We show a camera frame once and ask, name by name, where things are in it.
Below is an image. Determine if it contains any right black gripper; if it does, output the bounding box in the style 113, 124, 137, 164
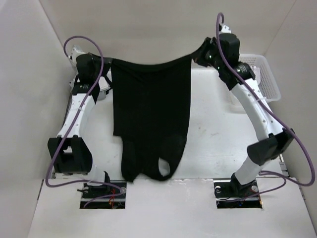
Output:
191, 36, 225, 71

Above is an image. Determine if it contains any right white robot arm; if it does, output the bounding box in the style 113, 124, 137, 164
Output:
192, 33, 294, 196

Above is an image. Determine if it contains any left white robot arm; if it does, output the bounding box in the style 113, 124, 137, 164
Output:
48, 53, 112, 198

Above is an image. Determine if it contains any folded black trimmed tank top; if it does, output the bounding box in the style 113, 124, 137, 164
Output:
105, 75, 112, 90

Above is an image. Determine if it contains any crumpled white tank top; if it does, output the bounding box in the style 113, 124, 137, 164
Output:
253, 66, 261, 84

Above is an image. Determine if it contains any white plastic mesh basket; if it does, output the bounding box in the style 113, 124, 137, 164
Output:
239, 54, 281, 103

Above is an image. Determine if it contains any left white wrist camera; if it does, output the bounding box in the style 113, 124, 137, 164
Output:
70, 45, 86, 63

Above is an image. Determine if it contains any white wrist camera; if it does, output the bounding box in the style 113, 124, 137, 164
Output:
219, 24, 231, 34
70, 45, 86, 63

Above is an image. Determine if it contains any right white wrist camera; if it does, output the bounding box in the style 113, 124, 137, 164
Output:
219, 24, 231, 34

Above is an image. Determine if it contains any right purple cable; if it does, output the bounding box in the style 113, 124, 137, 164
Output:
216, 12, 315, 201

